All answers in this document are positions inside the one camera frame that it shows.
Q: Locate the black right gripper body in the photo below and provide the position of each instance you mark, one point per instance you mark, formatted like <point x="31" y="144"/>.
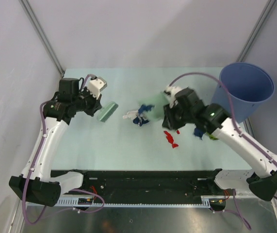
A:
<point x="177" y="118"/>

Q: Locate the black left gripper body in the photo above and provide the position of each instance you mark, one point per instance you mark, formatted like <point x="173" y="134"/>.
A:
<point x="86" y="102"/>

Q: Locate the green plastic dustpan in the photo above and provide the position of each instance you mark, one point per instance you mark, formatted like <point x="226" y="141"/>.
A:
<point x="157" y="102"/>

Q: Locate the green hand brush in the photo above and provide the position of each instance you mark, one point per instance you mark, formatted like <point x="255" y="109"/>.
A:
<point x="107" y="111"/>

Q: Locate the blue and white paper pile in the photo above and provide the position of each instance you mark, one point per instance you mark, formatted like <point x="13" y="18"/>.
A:
<point x="140" y="118"/>

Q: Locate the white paper scrap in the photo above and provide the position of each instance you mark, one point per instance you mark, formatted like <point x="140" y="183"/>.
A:
<point x="131" y="115"/>

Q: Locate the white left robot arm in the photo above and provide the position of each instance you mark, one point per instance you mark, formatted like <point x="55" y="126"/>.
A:
<point x="35" y="184"/>

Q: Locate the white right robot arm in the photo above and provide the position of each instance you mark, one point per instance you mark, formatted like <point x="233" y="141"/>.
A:
<point x="261" y="180"/>

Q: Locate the blue paper scrap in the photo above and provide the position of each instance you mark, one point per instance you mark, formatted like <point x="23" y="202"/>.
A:
<point x="198" y="133"/>

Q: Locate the large red paper scrap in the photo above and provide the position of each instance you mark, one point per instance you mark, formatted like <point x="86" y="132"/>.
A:
<point x="170" y="139"/>

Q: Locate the green paper scrap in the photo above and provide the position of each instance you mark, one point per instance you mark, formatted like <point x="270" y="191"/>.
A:
<point x="212" y="137"/>

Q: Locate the blue plastic bucket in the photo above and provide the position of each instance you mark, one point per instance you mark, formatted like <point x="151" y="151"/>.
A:
<point x="248" y="85"/>

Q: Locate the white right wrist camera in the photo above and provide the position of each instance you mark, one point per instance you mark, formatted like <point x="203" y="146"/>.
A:
<point x="170" y="92"/>

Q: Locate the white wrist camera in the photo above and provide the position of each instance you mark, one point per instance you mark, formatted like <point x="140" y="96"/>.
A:
<point x="170" y="92"/>
<point x="96" y="85"/>

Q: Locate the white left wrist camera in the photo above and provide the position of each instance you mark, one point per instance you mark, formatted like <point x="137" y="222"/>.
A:
<point x="96" y="85"/>

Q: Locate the left aluminium corner post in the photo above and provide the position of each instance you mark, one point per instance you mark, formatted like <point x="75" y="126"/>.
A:
<point x="31" y="15"/>

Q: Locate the aluminium corner post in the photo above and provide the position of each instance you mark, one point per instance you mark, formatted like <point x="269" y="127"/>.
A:
<point x="31" y="15"/>
<point x="257" y="29"/>

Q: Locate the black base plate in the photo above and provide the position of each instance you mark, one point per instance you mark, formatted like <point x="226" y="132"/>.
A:
<point x="197" y="182"/>

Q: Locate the white slotted cable duct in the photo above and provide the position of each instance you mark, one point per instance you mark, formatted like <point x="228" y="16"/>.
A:
<point x="178" y="202"/>

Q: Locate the right aluminium corner post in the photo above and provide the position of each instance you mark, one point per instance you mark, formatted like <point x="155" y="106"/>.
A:
<point x="257" y="29"/>

